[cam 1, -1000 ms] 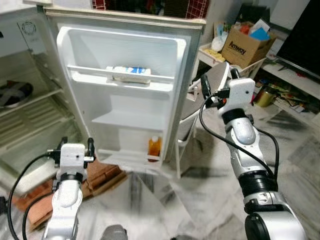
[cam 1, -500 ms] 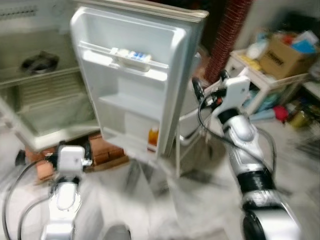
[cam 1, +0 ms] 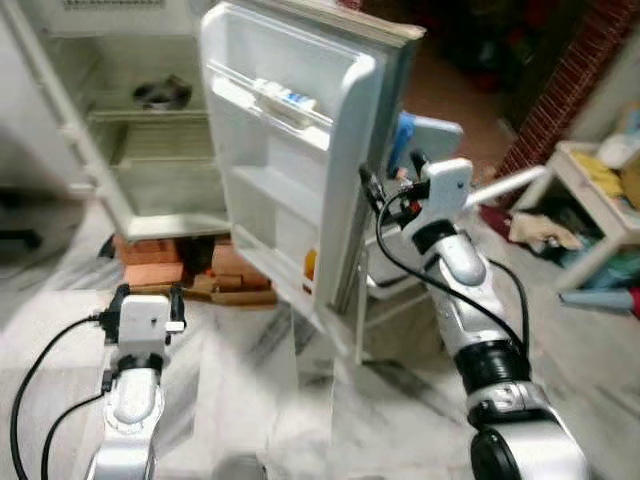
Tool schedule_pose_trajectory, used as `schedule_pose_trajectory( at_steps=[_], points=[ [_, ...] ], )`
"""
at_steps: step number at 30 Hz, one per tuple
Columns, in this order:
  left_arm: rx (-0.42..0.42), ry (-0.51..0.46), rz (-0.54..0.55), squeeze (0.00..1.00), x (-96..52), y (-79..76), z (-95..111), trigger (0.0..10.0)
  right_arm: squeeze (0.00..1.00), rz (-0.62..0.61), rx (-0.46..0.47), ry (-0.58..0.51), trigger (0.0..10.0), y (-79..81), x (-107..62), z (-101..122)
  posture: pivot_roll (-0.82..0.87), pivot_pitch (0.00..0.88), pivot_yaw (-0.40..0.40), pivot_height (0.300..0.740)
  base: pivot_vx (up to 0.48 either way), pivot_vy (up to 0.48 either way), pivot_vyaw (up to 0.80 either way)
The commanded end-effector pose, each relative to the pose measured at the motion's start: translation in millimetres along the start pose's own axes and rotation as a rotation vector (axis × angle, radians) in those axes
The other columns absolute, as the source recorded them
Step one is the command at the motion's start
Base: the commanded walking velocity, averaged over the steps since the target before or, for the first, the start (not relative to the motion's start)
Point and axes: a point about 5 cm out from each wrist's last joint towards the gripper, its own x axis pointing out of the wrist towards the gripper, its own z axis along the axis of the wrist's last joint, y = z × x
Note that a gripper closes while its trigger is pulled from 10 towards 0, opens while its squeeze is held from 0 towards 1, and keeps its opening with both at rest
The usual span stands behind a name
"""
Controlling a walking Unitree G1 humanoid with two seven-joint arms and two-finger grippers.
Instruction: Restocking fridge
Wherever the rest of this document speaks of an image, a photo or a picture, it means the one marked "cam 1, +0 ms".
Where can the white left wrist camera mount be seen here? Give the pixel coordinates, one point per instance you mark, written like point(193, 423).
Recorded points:
point(145, 325)

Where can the steel bowl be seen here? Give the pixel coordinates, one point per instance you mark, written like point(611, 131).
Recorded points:
point(162, 95)

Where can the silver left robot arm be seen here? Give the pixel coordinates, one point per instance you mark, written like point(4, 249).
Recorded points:
point(130, 420)

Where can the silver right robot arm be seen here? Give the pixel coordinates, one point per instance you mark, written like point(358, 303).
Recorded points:
point(470, 300)

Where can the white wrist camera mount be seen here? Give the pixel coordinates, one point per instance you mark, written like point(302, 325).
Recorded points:
point(445, 190)
point(145, 325)

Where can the red brick stack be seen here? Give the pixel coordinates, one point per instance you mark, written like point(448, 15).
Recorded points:
point(160, 270)

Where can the white rod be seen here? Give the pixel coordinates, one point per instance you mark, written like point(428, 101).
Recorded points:
point(510, 186)

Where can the white fridge door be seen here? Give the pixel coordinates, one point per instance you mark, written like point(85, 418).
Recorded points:
point(290, 190)

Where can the beige crumpled cloth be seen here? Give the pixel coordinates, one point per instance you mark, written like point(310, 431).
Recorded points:
point(545, 230)

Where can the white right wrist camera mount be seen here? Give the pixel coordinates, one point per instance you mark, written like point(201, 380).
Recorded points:
point(445, 190)

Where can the yellow cloth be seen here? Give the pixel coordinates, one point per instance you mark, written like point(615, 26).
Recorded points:
point(600, 172)

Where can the blue chair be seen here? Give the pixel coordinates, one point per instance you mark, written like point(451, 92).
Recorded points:
point(430, 140)

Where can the dark red cloth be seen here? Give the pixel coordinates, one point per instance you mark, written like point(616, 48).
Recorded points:
point(494, 220)

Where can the white blue packet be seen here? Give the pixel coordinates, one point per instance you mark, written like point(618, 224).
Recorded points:
point(288, 98)

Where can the white open shelf rack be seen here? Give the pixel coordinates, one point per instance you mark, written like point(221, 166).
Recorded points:
point(590, 240)

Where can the white round bowl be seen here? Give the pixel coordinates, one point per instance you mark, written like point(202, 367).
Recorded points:
point(618, 150)

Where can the small orange item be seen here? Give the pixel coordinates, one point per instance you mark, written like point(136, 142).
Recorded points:
point(311, 264)

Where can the white fridge cabinet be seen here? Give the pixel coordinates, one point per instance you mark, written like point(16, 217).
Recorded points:
point(150, 170)

